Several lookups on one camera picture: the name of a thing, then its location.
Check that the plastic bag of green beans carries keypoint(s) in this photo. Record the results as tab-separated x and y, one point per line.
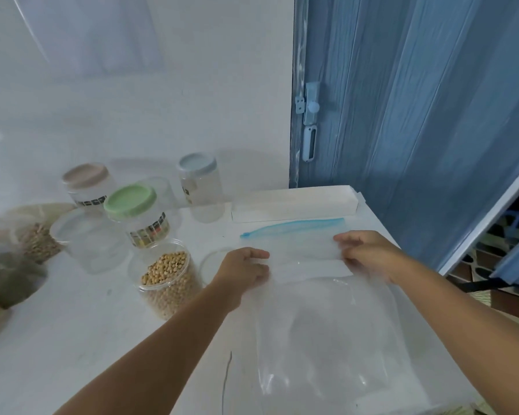
8	276

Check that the heap of yellow soybeans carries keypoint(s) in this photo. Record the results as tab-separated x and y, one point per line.
168	285

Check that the person's right hand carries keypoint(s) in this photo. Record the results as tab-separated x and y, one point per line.
374	252

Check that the clear round jar lid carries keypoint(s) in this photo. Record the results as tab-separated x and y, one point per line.
212	265

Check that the person's left thumb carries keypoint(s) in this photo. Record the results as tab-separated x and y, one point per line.
260	272

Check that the person's right thumb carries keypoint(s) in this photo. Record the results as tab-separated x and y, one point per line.
349	256

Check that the long white cardboard box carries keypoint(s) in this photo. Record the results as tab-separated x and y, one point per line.
294	205

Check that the clear jar with grey-blue lid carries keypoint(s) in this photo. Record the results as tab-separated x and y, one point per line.
201	185

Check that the light blue door latch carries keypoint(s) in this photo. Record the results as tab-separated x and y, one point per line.
309	120

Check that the empty open clear jar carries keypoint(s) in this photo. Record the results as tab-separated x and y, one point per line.
91	244

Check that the clear jar with green lid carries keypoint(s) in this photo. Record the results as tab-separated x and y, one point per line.
140	216

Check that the person's left forearm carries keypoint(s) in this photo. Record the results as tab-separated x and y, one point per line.
155	358

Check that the plastic bag of brown grains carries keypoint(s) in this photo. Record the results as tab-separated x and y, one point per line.
36	237

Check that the clear blue-zip plastic bag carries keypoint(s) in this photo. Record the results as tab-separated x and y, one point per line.
328	328

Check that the open clear jar holding soybeans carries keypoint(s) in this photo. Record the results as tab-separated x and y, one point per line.
166	280

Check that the blue door leaf white-edged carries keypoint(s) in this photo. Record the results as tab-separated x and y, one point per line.
493	220

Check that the clear jar with beige lid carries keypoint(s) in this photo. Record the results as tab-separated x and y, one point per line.
88	183

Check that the blue folding door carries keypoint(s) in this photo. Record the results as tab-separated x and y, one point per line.
415	103

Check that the person's left hand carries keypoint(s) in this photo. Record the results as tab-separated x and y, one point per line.
235	274

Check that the person's right forearm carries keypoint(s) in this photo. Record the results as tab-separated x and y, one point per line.
467	324

